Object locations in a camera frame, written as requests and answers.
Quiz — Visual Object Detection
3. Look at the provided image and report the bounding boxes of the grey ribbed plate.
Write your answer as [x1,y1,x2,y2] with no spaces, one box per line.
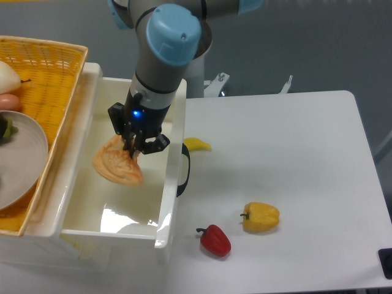
[1,111,48,209]

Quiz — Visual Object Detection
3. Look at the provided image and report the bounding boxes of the white pear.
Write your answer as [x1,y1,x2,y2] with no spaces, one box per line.
[0,61,21,94]

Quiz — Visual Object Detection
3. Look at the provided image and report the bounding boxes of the yellow wicker basket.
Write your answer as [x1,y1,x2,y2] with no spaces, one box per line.
[1,36,88,236]

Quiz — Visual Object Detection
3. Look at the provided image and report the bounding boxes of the red bell pepper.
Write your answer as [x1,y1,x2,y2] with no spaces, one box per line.
[196,224,232,257]

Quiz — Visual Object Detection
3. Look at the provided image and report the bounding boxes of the white open upper drawer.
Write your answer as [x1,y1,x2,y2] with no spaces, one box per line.
[59,76,187,266]

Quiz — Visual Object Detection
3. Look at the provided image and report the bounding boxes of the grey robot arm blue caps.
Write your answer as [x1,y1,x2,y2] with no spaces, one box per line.
[108,1,263,159]

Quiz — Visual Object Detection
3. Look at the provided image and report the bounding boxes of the black device at table edge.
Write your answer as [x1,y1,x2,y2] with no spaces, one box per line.
[378,248,392,280]

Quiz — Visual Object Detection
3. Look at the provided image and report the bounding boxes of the dark purple eggplant green stem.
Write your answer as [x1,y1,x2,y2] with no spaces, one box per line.
[0,113,18,143]

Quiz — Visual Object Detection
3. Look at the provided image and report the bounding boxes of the triangle toasted bread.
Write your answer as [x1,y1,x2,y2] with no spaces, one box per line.
[92,135,143,186]

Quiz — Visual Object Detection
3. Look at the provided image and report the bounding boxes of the yellow banana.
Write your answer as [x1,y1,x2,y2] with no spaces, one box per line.
[184,137,211,152]

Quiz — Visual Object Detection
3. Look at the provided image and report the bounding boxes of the white table bracket left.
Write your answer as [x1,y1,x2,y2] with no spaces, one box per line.
[204,72,230,97]

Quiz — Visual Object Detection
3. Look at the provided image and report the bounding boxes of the white table bracket right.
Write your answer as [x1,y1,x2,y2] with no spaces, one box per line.
[279,75,293,94]

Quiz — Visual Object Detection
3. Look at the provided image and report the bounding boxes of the black drawer handle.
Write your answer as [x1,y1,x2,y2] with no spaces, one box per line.
[176,143,191,197]

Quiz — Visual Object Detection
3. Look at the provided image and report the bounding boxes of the white table bracket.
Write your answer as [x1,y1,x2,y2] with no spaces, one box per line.
[279,75,293,94]
[204,72,230,97]

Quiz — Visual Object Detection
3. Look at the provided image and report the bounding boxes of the white drawer cabinet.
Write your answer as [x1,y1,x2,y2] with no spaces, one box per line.
[1,62,110,271]

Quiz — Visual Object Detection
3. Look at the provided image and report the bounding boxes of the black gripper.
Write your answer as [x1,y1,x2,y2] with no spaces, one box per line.
[108,91,170,159]

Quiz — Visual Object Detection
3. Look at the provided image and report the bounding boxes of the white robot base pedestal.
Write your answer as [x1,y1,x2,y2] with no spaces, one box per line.
[184,21,213,99]

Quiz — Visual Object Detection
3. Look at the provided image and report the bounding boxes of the yellow bell pepper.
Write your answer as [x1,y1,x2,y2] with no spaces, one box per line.
[240,202,280,232]

